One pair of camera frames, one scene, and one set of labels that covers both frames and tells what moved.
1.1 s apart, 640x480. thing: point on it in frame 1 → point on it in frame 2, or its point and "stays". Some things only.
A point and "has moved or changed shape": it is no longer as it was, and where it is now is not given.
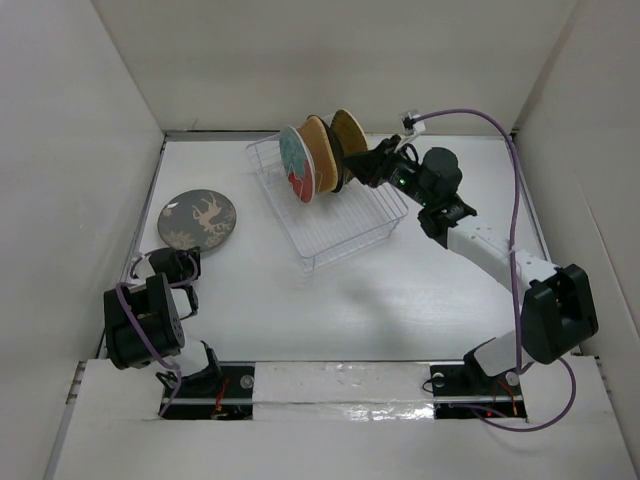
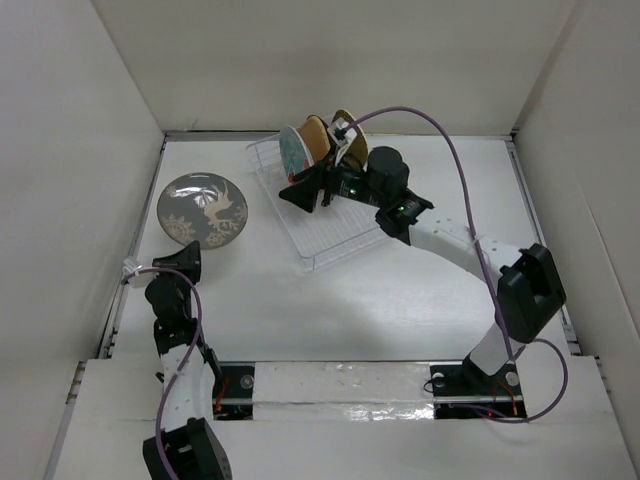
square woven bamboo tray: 325,167 stays
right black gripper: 372,166 → 305,193
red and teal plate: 298,163 stays
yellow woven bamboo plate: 348,132 stays
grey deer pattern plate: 200,218 has moved or changed shape
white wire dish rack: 332,224 stays
